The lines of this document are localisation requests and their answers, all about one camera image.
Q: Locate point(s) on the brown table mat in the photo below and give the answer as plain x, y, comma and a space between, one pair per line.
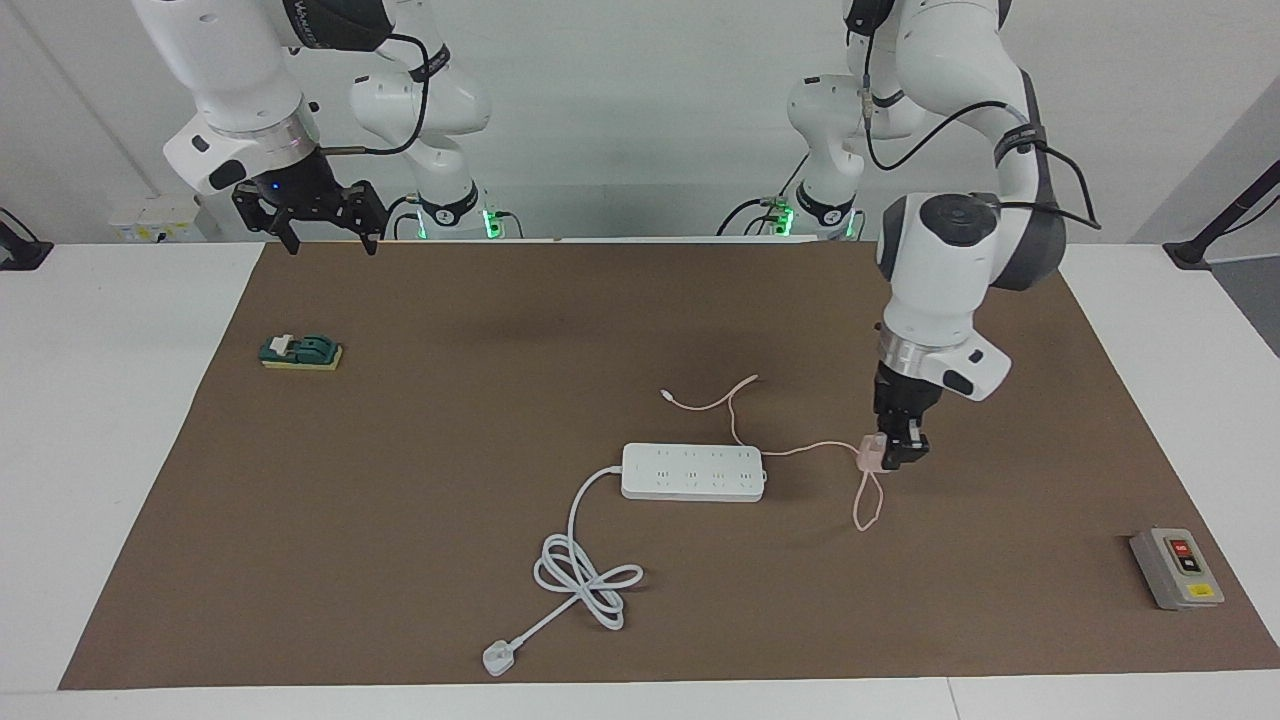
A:
800, 600

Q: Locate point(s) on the white power strip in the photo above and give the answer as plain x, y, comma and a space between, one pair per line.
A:
690, 475

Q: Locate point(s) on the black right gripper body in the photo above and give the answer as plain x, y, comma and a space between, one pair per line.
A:
300, 195

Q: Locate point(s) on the green knife switch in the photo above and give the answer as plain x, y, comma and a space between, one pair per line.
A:
310, 350

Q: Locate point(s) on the pink charger adapter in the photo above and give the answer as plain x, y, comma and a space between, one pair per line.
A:
870, 455

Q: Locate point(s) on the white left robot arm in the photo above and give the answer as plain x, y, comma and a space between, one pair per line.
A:
940, 270

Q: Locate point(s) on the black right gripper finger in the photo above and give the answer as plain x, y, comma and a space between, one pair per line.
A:
368, 215
287, 232

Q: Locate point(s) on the white wall socket box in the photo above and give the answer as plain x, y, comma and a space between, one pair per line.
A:
150, 222

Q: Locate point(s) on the black clamp stand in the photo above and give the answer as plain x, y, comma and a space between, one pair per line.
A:
20, 255
1190, 255

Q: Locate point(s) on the grey on-off switch box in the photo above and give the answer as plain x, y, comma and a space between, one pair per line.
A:
1180, 575

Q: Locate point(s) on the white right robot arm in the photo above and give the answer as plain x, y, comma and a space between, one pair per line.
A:
230, 70

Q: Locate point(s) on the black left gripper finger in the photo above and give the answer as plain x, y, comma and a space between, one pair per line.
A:
915, 448
884, 428

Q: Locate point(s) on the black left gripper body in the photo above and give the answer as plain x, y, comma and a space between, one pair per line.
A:
905, 395

